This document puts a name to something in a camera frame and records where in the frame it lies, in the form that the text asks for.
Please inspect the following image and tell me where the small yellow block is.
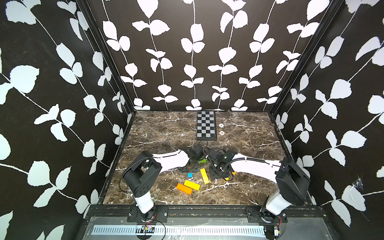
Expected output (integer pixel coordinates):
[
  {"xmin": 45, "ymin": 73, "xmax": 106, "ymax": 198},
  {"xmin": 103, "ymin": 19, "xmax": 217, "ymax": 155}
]
[{"xmin": 200, "ymin": 168, "xmax": 210, "ymax": 185}]

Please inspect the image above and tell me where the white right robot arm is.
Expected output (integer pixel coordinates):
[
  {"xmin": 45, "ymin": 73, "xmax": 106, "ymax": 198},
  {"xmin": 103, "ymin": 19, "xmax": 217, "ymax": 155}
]
[{"xmin": 203, "ymin": 147, "xmax": 310, "ymax": 219}]

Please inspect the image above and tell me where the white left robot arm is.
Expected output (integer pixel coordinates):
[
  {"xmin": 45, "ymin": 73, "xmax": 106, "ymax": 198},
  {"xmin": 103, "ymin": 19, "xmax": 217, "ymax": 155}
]
[{"xmin": 121, "ymin": 145, "xmax": 203, "ymax": 215}]

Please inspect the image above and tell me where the yellow block beside orange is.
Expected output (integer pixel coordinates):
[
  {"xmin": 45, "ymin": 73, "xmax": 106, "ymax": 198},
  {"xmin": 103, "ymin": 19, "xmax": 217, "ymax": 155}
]
[{"xmin": 184, "ymin": 180, "xmax": 201, "ymax": 191}]

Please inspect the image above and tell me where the checkered board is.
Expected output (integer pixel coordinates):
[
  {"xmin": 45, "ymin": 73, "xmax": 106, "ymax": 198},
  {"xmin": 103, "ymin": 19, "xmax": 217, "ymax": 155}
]
[{"xmin": 196, "ymin": 111, "xmax": 217, "ymax": 141}]

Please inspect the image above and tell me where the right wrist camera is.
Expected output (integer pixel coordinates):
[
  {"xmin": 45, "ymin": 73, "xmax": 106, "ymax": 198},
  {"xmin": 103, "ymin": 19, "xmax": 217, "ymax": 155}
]
[{"xmin": 208, "ymin": 148, "xmax": 222, "ymax": 164}]

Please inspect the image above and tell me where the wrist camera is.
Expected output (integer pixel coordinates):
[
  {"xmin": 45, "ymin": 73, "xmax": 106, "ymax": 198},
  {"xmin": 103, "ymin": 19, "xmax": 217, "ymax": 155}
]
[
  {"xmin": 208, "ymin": 148, "xmax": 222, "ymax": 164},
  {"xmin": 193, "ymin": 145, "xmax": 204, "ymax": 159}
]

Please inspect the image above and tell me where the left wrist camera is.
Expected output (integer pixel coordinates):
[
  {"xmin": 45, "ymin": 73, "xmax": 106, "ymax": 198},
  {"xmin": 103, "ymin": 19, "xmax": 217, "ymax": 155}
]
[{"xmin": 193, "ymin": 145, "xmax": 204, "ymax": 159}]

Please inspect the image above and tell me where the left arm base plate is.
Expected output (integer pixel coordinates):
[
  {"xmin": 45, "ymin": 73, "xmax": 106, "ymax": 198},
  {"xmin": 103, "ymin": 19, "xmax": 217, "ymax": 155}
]
[{"xmin": 127, "ymin": 205, "xmax": 169, "ymax": 224}]

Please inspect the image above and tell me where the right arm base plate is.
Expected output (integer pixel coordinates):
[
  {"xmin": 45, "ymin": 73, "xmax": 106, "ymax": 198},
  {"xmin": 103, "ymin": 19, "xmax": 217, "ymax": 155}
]
[{"xmin": 245, "ymin": 206, "xmax": 288, "ymax": 225}]

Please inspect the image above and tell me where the white perforated rail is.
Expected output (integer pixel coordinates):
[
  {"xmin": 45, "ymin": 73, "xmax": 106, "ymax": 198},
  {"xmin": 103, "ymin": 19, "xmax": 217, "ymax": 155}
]
[{"xmin": 91, "ymin": 225, "xmax": 265, "ymax": 238}]

